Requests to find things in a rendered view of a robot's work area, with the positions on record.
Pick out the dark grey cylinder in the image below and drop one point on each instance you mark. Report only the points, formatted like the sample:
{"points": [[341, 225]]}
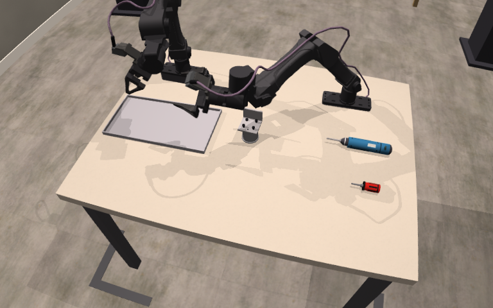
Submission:
{"points": [[249, 138]]}

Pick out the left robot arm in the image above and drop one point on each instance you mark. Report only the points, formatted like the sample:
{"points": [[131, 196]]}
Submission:
{"points": [[269, 82]]}

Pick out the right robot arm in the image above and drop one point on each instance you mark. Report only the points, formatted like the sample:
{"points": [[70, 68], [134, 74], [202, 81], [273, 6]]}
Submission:
{"points": [[161, 26]]}

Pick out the grey l-shaped bracket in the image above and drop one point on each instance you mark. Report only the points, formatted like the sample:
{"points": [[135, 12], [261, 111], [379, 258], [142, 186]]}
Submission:
{"points": [[251, 114]]}

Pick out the blue electric screwdriver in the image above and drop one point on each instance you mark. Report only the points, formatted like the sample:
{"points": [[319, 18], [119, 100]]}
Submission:
{"points": [[365, 145]]}

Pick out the red screwdriver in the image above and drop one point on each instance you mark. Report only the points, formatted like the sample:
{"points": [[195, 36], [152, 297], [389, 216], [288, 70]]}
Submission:
{"points": [[370, 187]]}

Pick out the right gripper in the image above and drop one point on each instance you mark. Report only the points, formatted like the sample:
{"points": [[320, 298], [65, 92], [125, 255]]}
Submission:
{"points": [[136, 69]]}

